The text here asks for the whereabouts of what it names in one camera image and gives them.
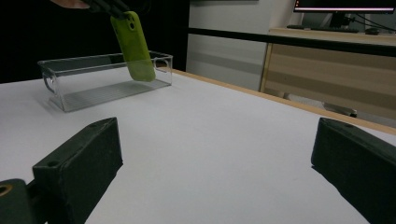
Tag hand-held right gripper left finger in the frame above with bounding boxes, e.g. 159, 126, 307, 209
32, 117, 124, 224

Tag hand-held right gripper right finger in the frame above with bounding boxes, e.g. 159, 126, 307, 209
310, 117, 396, 224

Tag green phone case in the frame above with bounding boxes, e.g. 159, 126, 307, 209
109, 10, 157, 83

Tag clear plastic container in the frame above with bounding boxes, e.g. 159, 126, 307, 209
36, 50, 174, 113

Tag black curtain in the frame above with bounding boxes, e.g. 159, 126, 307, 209
0, 0, 191, 84

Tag wooden desk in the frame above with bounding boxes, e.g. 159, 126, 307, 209
259, 27, 396, 121

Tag white cabinet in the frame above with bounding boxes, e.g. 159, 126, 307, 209
185, 0, 297, 91

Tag black keyboard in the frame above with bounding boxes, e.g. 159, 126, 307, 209
286, 24, 361, 35

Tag computer monitor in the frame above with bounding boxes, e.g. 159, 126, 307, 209
292, 0, 396, 30

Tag black horizontal frame bar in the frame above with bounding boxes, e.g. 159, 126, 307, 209
187, 26, 396, 58

